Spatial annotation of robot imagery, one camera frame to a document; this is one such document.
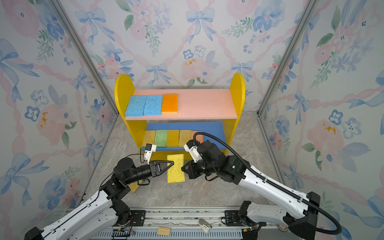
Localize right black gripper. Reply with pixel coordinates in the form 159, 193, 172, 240
180, 159, 220, 181

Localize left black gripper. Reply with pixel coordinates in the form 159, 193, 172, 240
125, 160, 173, 187

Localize bright yellow sponge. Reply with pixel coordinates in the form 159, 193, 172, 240
167, 154, 185, 184

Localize green sponge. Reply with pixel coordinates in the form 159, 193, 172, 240
154, 130, 168, 148

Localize dull yellow sponge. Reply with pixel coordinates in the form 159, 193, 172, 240
142, 130, 156, 147

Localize deep yellow sponge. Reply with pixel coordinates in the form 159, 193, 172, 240
166, 130, 180, 148

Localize tan yellow sponge front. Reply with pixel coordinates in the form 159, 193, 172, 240
178, 130, 192, 148

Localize light orange sponge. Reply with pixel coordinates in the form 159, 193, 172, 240
191, 131, 204, 144

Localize blue sponge front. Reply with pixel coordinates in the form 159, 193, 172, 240
143, 95, 163, 116

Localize blue sponge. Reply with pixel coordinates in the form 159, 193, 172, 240
125, 96, 148, 117
143, 95, 163, 116

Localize dark orange sponge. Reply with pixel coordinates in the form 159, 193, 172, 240
161, 94, 178, 115

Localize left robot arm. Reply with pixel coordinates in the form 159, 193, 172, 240
24, 158, 174, 240

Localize yellow shelf pink blue boards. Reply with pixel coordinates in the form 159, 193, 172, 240
115, 73, 246, 154

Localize metal clip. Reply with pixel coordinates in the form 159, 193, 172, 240
199, 219, 213, 235

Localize small wooden block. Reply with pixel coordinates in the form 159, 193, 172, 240
157, 227, 171, 237

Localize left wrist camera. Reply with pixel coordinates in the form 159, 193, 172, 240
144, 144, 157, 165

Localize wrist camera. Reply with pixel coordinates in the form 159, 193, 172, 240
144, 144, 157, 165
184, 140, 202, 163

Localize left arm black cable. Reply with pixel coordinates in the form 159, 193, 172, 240
95, 153, 146, 202

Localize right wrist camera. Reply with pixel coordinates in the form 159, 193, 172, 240
184, 140, 202, 163

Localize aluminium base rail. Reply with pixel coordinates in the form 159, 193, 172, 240
86, 207, 299, 240

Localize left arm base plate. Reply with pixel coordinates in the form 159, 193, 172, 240
117, 210, 147, 227

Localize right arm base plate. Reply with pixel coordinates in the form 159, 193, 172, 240
221, 210, 260, 228

